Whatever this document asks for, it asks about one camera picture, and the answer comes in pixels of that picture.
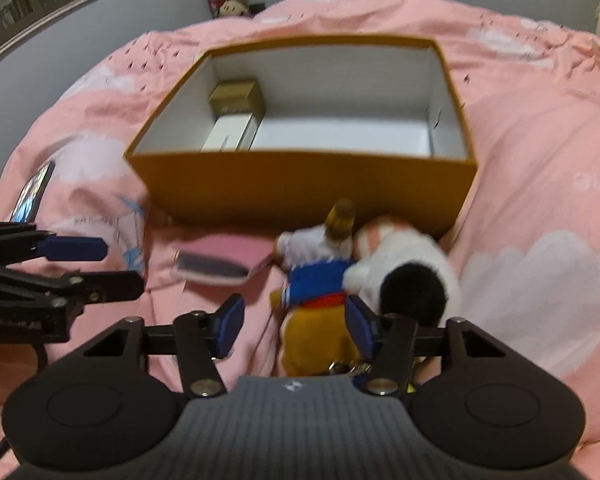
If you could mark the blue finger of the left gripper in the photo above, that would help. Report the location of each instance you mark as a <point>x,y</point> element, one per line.
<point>105,287</point>
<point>72,248</point>

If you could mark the white dog plush toy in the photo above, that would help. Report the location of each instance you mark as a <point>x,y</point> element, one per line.
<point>399,270</point>

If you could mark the black smartphone lit screen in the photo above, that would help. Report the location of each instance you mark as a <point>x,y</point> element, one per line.
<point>31,195</point>

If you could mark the small gold gift box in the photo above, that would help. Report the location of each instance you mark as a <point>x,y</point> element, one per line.
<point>238,97</point>

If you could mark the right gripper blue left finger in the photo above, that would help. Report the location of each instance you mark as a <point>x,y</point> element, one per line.
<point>226,323</point>

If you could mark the pink cloud-print bedspread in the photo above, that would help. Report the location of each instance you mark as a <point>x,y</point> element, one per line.
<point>526,246</point>

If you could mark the white rectangular box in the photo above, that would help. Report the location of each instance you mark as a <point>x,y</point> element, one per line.
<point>232,133</point>

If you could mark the duck plush blue shirt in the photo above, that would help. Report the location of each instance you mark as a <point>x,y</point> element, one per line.
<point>313,336</point>

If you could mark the orange cardboard storage box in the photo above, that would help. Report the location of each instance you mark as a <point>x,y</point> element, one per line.
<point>372,118</point>

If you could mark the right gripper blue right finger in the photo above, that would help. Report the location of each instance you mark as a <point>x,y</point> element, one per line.
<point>362,325</point>

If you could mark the pink notebook wallet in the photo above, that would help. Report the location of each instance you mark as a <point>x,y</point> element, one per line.
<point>223,259</point>

